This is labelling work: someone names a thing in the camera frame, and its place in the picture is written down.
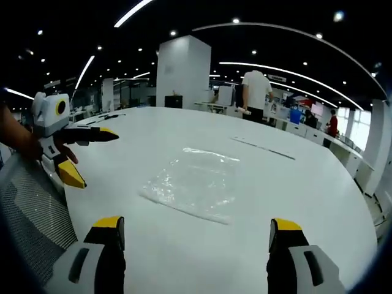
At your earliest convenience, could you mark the white square pillar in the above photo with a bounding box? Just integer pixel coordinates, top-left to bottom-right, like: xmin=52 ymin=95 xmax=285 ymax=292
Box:
xmin=156 ymin=34 xmax=213 ymax=110

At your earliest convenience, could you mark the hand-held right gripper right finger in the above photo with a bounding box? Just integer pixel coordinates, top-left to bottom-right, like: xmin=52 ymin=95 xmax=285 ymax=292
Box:
xmin=265 ymin=217 xmax=347 ymax=294

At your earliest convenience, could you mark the black box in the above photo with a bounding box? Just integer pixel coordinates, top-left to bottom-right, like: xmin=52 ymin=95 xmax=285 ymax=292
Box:
xmin=164 ymin=95 xmax=184 ymax=109

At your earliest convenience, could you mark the white mesh basket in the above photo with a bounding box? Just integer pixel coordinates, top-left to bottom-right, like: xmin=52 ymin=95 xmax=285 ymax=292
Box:
xmin=0 ymin=152 xmax=79 ymax=290

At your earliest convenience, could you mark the person's left hand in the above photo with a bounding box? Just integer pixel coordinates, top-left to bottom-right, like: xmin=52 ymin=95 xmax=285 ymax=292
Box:
xmin=18 ymin=128 xmax=80 ymax=165

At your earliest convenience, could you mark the clear plastic food packaging bag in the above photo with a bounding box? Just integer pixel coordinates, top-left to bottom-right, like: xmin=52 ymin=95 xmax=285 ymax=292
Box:
xmin=138 ymin=147 xmax=241 ymax=227

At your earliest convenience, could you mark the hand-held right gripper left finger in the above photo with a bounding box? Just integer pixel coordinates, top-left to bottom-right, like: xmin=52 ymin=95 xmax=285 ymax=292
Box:
xmin=45 ymin=215 xmax=127 ymax=294

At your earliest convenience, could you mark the thin black cable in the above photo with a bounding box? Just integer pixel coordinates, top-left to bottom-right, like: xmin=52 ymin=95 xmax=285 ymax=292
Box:
xmin=87 ymin=112 xmax=127 ymax=121

